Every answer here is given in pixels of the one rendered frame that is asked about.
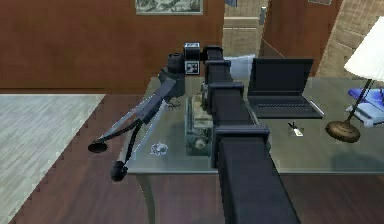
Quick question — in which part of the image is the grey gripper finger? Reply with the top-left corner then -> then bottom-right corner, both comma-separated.
110,99 -> 167,183

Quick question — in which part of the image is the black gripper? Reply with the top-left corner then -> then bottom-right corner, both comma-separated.
87,52 -> 187,155

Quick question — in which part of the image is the grey green typewriter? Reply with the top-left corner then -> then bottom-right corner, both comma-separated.
184,82 -> 215,157

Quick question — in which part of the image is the white paper sheet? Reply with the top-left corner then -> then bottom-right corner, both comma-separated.
225,54 -> 257,80

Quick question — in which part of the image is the black laptop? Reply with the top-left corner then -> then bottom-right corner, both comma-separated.
246,57 -> 325,120

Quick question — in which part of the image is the brown room door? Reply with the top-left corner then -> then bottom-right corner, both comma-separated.
258,0 -> 344,77

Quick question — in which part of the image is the glass table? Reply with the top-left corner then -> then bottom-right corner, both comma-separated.
125,75 -> 384,224

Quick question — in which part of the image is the pale blue book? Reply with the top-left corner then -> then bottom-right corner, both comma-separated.
345,102 -> 384,128

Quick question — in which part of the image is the white shade table lamp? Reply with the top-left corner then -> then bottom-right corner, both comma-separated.
325,15 -> 384,144

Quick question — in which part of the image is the framed grey wall picture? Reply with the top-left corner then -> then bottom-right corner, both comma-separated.
134,0 -> 204,16

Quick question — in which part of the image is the grey door handle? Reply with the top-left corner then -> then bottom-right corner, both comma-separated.
258,6 -> 268,26

